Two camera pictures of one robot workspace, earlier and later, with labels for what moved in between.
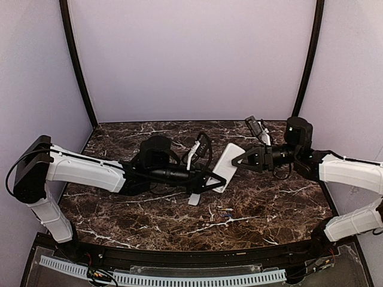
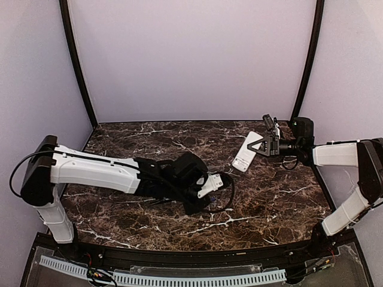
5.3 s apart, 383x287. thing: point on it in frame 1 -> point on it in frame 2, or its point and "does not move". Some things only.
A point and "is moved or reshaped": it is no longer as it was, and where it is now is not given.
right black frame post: [319, 6] does not move
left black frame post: [71, 43] does not move
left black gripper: [195, 178] -> [185, 202]
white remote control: [225, 168] is moved or reshaped
